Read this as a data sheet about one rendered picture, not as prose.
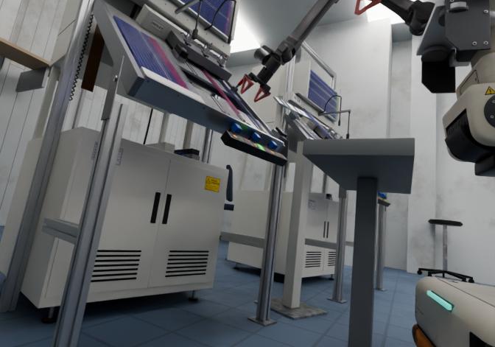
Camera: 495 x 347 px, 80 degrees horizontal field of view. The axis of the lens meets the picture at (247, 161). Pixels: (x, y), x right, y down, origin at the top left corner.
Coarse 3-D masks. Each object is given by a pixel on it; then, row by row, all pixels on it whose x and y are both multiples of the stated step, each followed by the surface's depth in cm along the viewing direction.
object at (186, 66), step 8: (112, 8) 124; (112, 16) 113; (120, 16) 122; (128, 16) 132; (136, 24) 130; (144, 32) 128; (160, 40) 137; (168, 48) 135; (184, 64) 130; (192, 64) 142; (184, 72) 138; (192, 72) 129; (200, 72) 140; (208, 72) 153; (192, 80) 136; (200, 80) 146; (208, 80) 137; (216, 80) 149; (208, 88) 144; (216, 88) 155; (224, 88) 146
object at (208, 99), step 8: (200, 96) 107; (208, 96) 115; (208, 104) 106; (216, 104) 113; (224, 104) 121; (224, 112) 109; (232, 112) 120; (240, 112) 129; (240, 120) 118; (248, 120) 127; (256, 128) 125; (264, 128) 136
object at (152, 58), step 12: (120, 24) 107; (132, 36) 105; (144, 36) 118; (132, 48) 94; (144, 48) 104; (156, 48) 115; (144, 60) 92; (156, 60) 101; (168, 60) 112; (144, 72) 84; (156, 72) 91; (168, 72) 99; (180, 72) 110; (168, 84) 89; (180, 84) 98; (192, 96) 96
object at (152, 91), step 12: (144, 84) 80; (156, 84) 82; (144, 96) 83; (156, 96) 84; (168, 96) 86; (180, 96) 88; (168, 108) 89; (180, 108) 91; (192, 108) 93; (204, 108) 95; (192, 120) 96; (204, 120) 98; (216, 120) 101; (228, 120) 104; (240, 132) 110; (252, 132) 113; (264, 144) 122
